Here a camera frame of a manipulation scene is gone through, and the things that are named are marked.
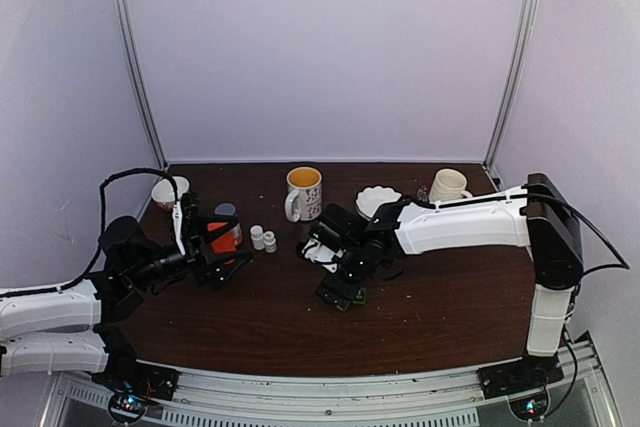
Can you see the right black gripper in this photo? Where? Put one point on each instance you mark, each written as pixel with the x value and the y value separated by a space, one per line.
pixel 348 290

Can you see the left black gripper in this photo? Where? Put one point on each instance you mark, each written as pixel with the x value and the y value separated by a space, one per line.
pixel 205 270

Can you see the green weekly pill organizer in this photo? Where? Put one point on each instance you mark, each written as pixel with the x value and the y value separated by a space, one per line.
pixel 360 298

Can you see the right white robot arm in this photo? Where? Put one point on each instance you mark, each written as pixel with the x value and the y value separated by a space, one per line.
pixel 534 216

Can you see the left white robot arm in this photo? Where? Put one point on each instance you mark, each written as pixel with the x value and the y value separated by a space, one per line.
pixel 72 326

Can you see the orange pill bottle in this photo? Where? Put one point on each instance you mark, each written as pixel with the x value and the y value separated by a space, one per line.
pixel 223 244

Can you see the shorter small white bottle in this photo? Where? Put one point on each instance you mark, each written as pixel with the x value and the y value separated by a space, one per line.
pixel 270 242

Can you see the small white bowl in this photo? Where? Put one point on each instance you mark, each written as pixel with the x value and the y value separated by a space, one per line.
pixel 163 193

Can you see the white mug yellow inside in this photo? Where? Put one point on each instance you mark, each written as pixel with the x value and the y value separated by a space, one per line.
pixel 303 202

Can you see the white scalloped dish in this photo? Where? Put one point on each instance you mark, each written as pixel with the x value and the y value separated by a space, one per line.
pixel 371 198

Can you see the cream ribbed mug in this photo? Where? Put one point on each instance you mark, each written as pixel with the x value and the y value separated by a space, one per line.
pixel 448 185

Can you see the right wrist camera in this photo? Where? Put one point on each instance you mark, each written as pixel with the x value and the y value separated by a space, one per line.
pixel 318 254

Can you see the aluminium front rail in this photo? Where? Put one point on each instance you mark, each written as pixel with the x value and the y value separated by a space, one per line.
pixel 452 397

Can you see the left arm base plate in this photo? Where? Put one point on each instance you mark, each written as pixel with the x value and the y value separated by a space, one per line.
pixel 143 381

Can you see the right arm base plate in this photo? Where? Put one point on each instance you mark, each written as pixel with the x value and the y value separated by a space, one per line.
pixel 517 377

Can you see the left aluminium frame post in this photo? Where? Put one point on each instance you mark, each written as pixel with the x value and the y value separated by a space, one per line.
pixel 137 81

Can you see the aluminium frame post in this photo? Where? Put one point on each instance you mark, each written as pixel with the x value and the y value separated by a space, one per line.
pixel 137 81
pixel 514 73

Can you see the right aluminium frame post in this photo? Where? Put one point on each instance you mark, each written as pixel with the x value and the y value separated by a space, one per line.
pixel 514 73

